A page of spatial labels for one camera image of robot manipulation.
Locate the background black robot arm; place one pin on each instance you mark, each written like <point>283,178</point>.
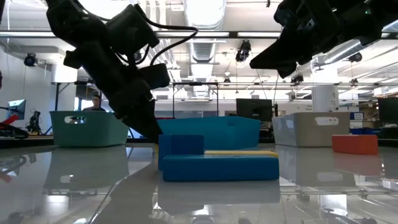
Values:
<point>34,122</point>

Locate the black overhead camera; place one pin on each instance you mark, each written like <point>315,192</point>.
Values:
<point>243,51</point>

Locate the green plastic bin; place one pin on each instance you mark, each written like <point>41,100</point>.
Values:
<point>87,133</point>

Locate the blue storage boxes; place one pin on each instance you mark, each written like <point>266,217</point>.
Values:
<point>363,132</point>

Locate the grey plastic bin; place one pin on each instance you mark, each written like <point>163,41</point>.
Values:
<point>304,130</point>

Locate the black ceiling camera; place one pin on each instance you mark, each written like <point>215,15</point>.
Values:
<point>355,57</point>
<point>30,60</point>

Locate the black monitor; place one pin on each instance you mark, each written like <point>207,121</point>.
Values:
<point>388,109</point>
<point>254,109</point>

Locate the yellow rectangular block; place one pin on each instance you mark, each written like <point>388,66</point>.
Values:
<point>242,153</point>

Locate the blue plastic bin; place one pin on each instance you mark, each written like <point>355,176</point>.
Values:
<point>230,132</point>

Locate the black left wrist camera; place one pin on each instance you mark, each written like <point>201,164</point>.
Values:
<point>155,76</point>

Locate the long red block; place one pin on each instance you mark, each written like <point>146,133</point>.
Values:
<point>354,144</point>

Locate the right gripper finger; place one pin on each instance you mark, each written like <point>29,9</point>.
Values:
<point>292,67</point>
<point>280,54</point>

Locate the long blue block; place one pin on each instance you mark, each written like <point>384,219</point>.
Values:
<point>217,168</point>

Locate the silver ceiling air duct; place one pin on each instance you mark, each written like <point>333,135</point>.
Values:
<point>203,12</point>

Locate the lit computer monitor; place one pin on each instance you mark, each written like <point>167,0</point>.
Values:
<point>17,107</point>

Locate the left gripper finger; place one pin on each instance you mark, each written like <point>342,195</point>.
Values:
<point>152,124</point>
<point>132,119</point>

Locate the white building column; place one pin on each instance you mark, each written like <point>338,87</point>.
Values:
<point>325,98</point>

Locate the black frame stand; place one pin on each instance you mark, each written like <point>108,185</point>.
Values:
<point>57,93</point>
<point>196,83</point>

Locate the red and black equipment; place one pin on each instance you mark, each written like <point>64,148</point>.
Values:
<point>9,119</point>

